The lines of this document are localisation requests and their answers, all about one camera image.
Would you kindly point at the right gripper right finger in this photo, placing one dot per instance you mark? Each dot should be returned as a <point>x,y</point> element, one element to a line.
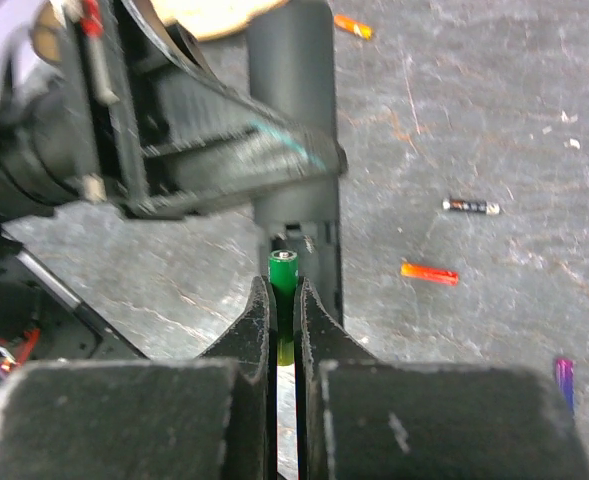
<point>363,418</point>

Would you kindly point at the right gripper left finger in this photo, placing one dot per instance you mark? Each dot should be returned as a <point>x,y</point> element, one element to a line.
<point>211,417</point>

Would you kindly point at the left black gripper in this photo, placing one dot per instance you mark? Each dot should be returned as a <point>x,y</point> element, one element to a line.
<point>160,136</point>

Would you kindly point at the green battery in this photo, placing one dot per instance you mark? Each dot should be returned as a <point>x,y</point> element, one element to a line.
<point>283,274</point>

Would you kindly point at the beige bird-painted plate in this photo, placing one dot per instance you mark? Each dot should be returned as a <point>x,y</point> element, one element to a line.
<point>209,20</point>

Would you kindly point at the orange red battery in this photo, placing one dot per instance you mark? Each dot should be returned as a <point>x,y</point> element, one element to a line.
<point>429,274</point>

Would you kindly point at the orange yellow battery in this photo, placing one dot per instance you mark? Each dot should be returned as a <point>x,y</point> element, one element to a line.
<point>353,27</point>

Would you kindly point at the purple battery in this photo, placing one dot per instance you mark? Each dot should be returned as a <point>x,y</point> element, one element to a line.
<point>564,378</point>

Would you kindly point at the black silver battery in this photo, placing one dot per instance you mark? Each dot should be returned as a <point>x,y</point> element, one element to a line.
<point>471,206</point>

